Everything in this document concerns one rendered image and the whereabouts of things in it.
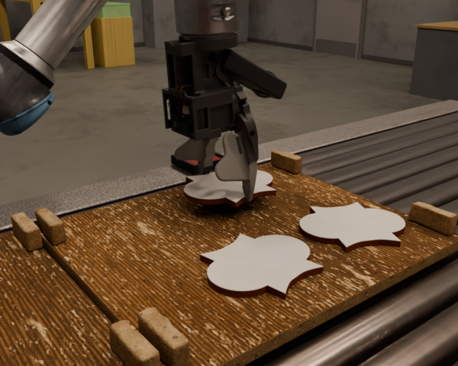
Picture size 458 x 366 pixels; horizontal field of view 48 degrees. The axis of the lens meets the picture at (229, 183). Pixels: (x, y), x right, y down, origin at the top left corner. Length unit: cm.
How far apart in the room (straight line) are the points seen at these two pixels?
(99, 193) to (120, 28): 732
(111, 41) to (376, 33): 408
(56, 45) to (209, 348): 70
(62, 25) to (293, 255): 63
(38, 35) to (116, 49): 710
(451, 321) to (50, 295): 39
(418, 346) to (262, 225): 25
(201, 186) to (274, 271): 20
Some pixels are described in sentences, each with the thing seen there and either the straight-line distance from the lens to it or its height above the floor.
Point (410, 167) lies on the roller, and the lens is 97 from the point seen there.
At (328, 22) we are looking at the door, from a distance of 943.
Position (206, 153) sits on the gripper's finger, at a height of 100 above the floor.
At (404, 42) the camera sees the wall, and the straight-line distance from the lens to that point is 847.
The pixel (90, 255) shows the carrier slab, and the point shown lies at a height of 94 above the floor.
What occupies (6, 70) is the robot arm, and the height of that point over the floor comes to 108.
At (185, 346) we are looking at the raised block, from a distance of 43.
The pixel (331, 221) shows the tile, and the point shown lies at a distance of 67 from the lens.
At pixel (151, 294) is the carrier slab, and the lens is 53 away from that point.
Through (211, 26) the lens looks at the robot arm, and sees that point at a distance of 61.
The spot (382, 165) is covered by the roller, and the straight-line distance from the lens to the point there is 98.
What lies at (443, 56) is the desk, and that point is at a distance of 608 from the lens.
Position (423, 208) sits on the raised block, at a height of 96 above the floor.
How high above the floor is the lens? 123
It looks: 22 degrees down
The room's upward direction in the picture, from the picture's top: straight up
